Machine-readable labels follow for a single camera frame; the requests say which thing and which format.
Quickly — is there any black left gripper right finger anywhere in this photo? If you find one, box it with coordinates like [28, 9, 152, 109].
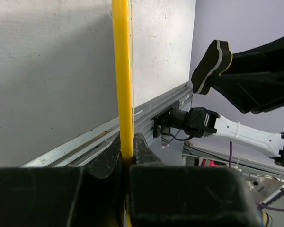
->
[129, 133, 261, 227]

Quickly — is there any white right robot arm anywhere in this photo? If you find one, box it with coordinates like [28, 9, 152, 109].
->
[161, 37, 284, 167]

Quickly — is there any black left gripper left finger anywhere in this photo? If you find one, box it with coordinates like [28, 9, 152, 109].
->
[0, 137, 123, 227]

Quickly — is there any black yellow whiteboard eraser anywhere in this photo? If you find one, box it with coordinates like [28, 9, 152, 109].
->
[191, 40, 233, 95]

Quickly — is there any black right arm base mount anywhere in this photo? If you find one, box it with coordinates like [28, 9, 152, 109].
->
[153, 101, 180, 138]

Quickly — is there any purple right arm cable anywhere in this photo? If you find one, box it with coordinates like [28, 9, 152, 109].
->
[167, 131, 284, 212]

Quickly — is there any aluminium frame rail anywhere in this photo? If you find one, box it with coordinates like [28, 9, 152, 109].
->
[22, 86, 284, 179]

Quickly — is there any yellow framed small whiteboard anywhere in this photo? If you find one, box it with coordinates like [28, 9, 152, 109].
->
[0, 0, 196, 166]

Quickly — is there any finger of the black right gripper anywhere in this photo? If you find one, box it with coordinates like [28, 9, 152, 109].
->
[227, 36, 284, 78]
[209, 71, 284, 114]

